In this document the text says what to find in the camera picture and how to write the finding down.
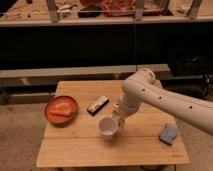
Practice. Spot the orange bowl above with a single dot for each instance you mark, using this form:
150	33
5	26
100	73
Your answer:
59	120

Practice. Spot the clear plastic bottle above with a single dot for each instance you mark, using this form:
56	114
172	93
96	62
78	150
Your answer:
117	116

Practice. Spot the red object on shelf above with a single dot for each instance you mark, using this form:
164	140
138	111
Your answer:
116	8

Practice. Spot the grey metal bench rail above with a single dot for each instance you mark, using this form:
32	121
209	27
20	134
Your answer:
48	76

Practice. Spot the white paper cup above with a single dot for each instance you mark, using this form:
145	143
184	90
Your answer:
108	127

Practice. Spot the wooden table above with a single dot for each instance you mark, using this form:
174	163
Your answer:
80	144

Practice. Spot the orange food piece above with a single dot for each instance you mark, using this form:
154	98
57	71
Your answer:
62	109

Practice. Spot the blue sponge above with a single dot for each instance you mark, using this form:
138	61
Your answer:
168	134

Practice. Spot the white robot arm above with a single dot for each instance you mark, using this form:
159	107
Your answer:
139	88

